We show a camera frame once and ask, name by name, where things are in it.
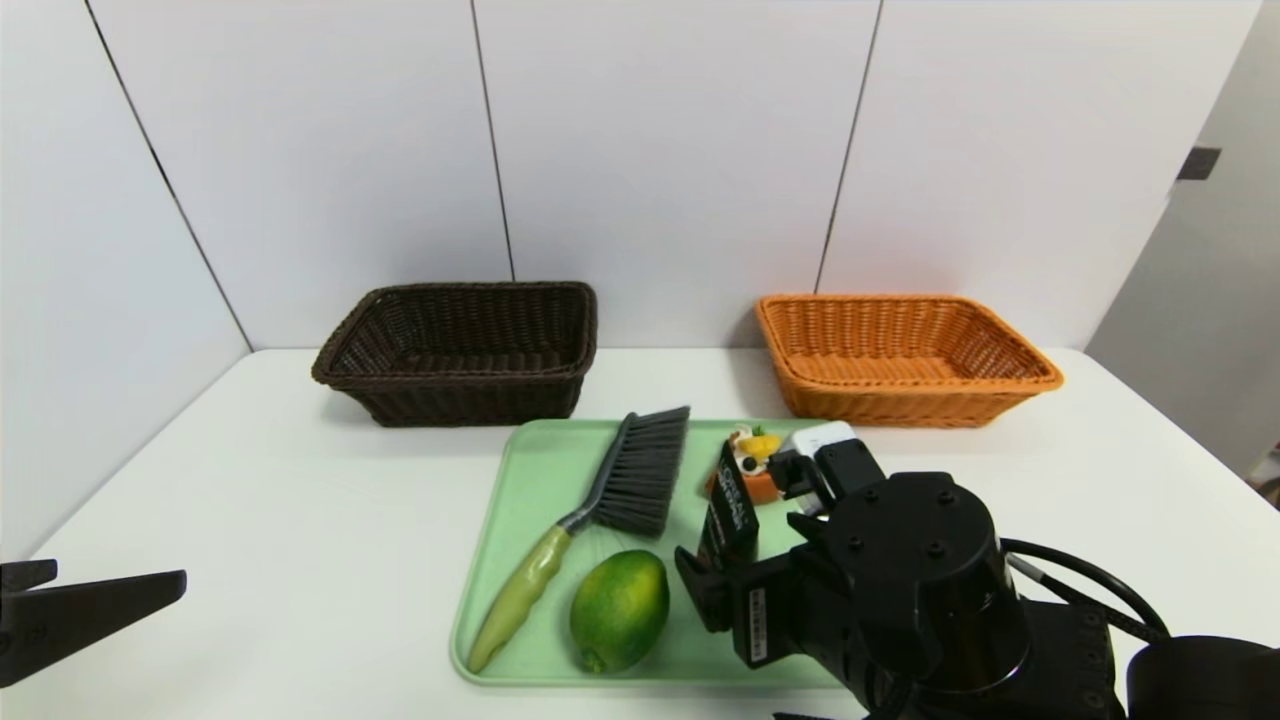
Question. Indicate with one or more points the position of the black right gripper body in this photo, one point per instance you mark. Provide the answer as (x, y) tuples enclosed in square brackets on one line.
[(752, 622)]

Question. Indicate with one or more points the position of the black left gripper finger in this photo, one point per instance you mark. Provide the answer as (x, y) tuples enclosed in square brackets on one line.
[(80, 615), (20, 575)]

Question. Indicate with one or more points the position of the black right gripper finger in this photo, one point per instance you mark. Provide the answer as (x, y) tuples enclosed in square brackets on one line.
[(705, 590)]

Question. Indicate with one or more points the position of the black cosmetic tube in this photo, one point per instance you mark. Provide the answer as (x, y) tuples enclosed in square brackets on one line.
[(728, 510)]

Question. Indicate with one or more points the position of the green lime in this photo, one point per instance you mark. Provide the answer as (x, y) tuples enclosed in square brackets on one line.
[(620, 612)]

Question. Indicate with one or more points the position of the orange toy fruit tart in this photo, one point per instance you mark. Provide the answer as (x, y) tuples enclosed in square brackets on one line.
[(762, 446)]

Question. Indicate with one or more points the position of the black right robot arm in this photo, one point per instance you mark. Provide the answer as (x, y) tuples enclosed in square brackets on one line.
[(930, 580)]

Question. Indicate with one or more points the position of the orange wicker basket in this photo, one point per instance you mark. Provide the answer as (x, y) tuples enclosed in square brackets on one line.
[(900, 405)]

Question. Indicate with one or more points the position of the dark brown wicker basket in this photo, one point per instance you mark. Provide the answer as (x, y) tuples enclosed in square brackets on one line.
[(450, 400)]

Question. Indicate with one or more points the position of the light green plastic tray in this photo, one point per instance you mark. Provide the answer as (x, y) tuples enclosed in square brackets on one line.
[(540, 470)]

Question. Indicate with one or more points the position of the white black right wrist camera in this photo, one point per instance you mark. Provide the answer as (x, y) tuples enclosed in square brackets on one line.
[(825, 440)]

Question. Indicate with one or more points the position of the small black wall fixture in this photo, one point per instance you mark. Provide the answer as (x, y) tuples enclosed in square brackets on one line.
[(1198, 163)]

